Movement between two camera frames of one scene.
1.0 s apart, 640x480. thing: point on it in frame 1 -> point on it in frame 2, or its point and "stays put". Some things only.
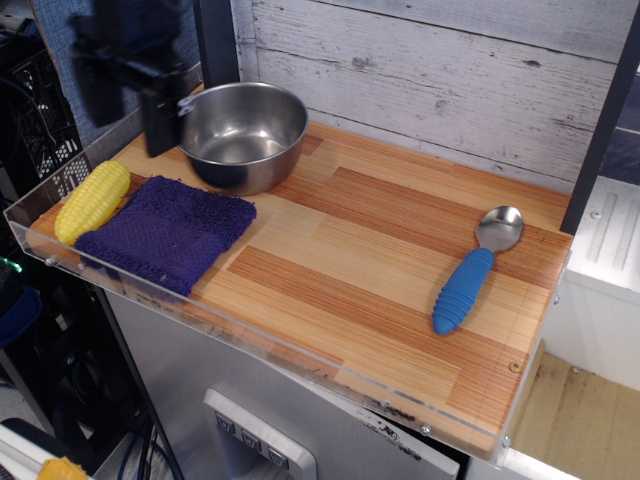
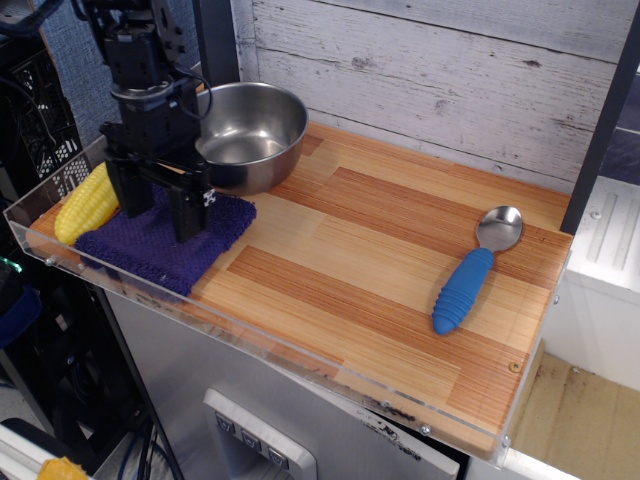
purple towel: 167,233 stays put
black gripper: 139,40 -> 157,141
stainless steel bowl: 243,138 stays put
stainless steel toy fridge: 234,401 stays put
